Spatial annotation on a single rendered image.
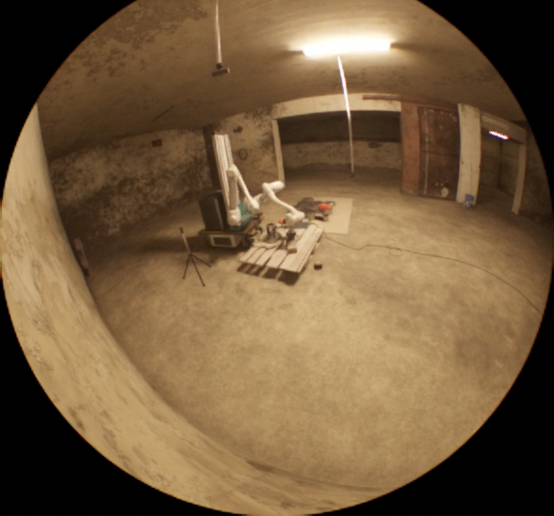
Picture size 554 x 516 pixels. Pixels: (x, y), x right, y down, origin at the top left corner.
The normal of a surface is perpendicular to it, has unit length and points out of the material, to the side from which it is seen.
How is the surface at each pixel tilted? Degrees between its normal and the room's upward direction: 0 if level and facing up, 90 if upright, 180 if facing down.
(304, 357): 0
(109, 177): 90
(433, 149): 90
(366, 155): 90
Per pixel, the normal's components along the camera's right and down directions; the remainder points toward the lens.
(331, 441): -0.13, -0.88
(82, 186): 0.89, 0.10
